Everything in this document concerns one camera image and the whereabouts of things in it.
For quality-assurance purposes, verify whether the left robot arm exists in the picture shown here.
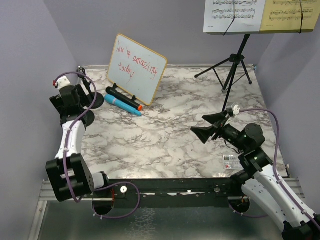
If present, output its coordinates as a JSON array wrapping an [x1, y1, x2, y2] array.
[[45, 84, 111, 202]]

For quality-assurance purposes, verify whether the clear ruler set packet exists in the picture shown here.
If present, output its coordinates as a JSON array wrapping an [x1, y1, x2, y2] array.
[[222, 154, 243, 171]]

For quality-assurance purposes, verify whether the white sheet music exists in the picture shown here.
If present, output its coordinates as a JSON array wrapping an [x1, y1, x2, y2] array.
[[203, 0, 266, 36]]

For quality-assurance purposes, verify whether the black microphone orange tip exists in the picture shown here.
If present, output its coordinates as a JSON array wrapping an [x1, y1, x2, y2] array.
[[105, 86, 143, 111]]

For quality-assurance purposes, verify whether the blue-headed microphone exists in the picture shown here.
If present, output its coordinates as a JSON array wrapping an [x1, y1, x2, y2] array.
[[104, 94, 142, 117]]

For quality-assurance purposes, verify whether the black mounting rail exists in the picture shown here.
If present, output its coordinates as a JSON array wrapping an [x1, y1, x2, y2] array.
[[90, 178, 250, 213]]

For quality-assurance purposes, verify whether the black tripod music stand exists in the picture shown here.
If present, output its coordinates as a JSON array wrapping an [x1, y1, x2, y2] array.
[[194, 34, 253, 111]]

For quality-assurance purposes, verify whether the black microphone stand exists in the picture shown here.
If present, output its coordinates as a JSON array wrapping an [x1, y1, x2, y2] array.
[[78, 74, 105, 109], [81, 110, 95, 128]]

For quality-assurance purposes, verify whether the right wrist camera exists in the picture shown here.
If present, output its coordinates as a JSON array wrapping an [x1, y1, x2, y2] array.
[[226, 103, 241, 118]]

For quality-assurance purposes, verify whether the aluminium frame rail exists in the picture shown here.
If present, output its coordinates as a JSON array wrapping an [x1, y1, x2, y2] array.
[[38, 180, 57, 201]]

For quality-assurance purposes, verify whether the yellow-framed whiteboard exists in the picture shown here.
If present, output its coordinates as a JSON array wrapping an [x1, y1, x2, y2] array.
[[106, 33, 168, 106]]

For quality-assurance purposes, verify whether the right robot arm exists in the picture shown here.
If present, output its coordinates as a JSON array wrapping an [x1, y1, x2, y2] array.
[[191, 108, 320, 240]]

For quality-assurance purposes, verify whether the yellow sheet music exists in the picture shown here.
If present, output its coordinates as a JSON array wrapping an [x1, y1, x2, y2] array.
[[260, 0, 320, 33]]

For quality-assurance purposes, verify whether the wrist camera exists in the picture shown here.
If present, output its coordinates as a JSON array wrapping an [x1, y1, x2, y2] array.
[[53, 76, 71, 90], [226, 103, 241, 118]]

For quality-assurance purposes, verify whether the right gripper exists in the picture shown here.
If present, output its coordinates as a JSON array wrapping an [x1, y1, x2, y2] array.
[[191, 109, 248, 152]]

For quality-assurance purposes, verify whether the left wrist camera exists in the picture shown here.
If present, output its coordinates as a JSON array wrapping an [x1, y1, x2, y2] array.
[[53, 76, 71, 90]]

